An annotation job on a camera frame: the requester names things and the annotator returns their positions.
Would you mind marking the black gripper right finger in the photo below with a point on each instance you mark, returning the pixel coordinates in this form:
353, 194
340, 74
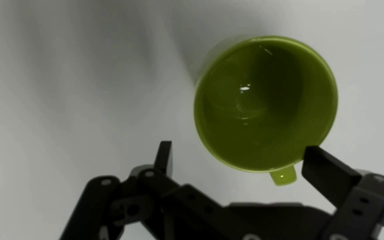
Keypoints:
358, 199

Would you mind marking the yellow-green ceramic mug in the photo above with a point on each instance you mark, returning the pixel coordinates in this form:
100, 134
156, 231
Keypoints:
261, 101

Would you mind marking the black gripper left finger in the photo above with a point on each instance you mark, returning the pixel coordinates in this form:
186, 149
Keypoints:
148, 197

